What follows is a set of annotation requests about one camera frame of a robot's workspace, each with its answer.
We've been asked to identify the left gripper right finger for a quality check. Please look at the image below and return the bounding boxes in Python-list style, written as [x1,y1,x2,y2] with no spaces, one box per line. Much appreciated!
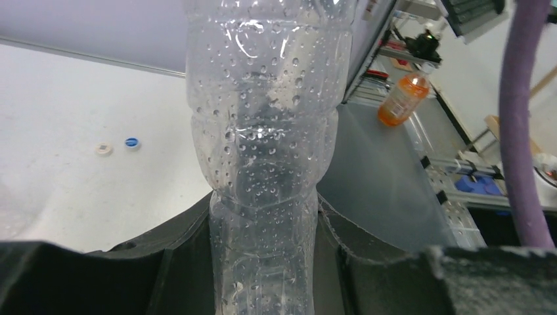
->
[314,199,556,314]

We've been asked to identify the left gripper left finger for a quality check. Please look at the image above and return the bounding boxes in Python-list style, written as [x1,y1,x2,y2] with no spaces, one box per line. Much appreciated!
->
[1,196,215,314]

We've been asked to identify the blue bottle cap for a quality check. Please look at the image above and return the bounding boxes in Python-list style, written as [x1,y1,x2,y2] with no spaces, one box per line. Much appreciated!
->
[124,137,141,151]

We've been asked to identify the white QR bottle cap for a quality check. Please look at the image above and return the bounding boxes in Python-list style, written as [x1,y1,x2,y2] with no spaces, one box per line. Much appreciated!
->
[95,143,114,157]

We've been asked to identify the clear bottle white cap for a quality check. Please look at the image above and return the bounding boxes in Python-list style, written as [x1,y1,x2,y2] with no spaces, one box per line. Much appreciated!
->
[185,1,357,314]

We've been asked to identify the orange bottle in background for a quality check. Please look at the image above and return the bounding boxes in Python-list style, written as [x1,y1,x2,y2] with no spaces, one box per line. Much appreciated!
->
[378,71,430,127]

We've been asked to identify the blue object in background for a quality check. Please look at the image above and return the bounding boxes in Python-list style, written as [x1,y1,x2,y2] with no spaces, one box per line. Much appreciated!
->
[455,175,503,196]

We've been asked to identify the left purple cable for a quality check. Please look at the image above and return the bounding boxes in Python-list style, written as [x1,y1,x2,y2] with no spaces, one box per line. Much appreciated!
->
[498,0,556,249]

